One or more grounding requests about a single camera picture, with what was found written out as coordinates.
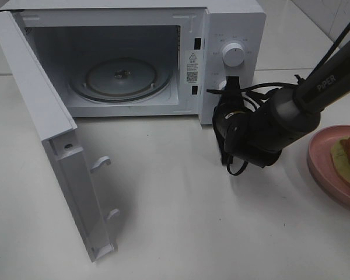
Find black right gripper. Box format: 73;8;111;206
212;76;251;137

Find pink plate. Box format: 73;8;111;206
307;125;350;210

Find toast sandwich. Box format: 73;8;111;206
331;136;350;188

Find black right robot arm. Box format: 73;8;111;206
208;40;350;174

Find lower white dial knob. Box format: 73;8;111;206
219;80;227;91

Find white dial knob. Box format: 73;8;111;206
219;80;227;91
222;42;245;67

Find upper white dial knob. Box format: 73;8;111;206
222;42;245;67

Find black camera cable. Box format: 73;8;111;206
206;0;350;176

